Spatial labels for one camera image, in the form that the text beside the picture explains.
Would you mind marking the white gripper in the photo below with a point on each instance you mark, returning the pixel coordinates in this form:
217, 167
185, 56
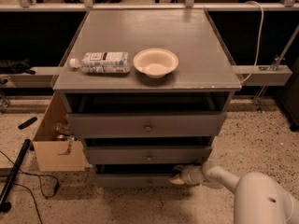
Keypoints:
188, 175

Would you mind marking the grey bottom drawer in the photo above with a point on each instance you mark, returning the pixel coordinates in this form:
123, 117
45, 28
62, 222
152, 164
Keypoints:
134, 180

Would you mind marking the grey drawer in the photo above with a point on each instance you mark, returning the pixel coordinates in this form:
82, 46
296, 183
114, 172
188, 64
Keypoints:
146, 154
146, 125
134, 180

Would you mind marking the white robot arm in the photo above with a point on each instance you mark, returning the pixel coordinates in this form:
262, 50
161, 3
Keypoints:
258, 198

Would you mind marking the grey middle drawer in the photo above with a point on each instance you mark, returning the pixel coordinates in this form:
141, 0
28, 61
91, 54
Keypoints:
146, 154

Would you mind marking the grey top drawer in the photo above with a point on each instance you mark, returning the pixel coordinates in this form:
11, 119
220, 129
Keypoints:
146, 125

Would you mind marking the grey drawer cabinet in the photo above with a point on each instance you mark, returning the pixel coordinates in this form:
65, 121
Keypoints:
203, 82

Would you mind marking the white paper bowl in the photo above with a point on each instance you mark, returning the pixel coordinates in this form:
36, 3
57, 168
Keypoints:
155, 63

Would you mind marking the cardboard box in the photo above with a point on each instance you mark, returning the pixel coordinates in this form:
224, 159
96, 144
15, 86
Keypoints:
54, 151

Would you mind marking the clear plastic water bottle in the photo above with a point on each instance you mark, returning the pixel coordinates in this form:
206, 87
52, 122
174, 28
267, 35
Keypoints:
104, 62

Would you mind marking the metal clamp stand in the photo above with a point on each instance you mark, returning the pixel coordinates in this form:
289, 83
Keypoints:
273, 67

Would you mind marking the small black remote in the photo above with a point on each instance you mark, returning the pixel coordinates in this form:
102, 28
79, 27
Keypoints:
27, 123

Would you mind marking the black pole on floor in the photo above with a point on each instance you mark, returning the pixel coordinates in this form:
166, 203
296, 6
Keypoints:
4, 204

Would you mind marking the black bag on rail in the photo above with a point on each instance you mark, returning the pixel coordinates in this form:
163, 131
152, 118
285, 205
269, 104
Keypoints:
16, 67

